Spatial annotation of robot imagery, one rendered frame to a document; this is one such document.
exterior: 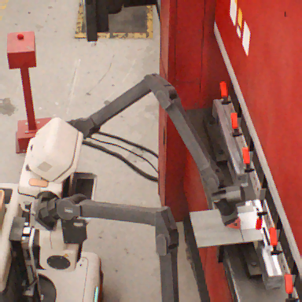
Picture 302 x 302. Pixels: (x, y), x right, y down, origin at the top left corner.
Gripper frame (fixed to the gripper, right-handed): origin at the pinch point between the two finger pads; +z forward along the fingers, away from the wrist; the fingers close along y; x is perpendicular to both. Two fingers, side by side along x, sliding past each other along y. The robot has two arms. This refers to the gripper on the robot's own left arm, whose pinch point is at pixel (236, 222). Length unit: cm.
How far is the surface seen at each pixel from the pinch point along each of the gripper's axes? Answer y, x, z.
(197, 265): 50, 47, 84
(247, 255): -9.4, 1.9, 11.3
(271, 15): 10, -48, -78
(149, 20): 289, 48, 88
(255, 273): -18.3, 0.4, 12.0
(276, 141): -11, -32, -46
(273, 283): -24.8, -4.9, 13.7
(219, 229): -1.7, 7.1, -2.2
